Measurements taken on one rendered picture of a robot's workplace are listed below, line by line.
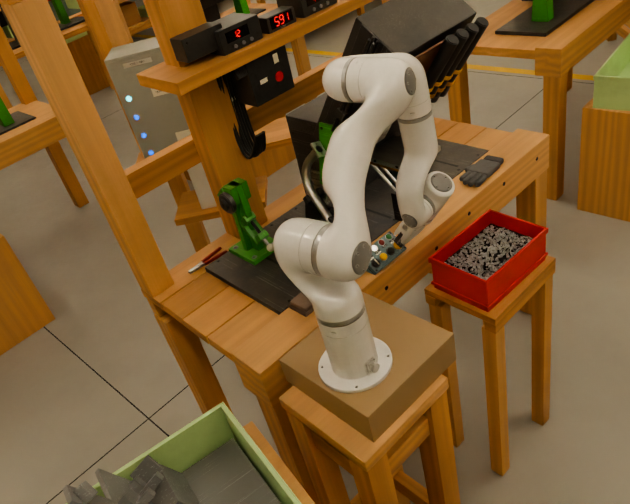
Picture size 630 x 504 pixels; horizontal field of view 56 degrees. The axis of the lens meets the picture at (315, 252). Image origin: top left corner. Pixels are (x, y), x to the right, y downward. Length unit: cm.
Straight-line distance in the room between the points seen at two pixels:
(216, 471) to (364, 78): 99
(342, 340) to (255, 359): 37
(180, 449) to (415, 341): 64
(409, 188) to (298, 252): 42
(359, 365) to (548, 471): 117
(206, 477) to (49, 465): 161
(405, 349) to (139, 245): 94
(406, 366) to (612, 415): 129
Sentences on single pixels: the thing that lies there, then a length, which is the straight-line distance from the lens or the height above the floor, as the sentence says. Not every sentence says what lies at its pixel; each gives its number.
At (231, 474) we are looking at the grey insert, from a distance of 155.
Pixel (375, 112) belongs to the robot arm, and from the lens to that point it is 131.
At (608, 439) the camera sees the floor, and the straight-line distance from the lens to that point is 258.
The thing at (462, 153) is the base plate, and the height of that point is 90.
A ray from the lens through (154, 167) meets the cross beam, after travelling 208.
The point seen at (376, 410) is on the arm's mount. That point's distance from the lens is 144.
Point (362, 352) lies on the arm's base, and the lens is 145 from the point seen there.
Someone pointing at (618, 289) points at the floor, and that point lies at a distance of 317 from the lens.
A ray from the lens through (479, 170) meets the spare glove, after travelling 227.
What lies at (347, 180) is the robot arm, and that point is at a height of 143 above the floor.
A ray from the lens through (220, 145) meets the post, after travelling 209.
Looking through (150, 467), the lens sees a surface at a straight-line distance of 153.
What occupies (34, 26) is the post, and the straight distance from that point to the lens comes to 179.
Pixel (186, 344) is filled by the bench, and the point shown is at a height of 63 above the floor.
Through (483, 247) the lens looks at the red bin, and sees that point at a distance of 194.
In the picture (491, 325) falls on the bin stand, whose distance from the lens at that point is 185.
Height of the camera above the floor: 206
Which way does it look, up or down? 35 degrees down
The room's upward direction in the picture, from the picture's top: 15 degrees counter-clockwise
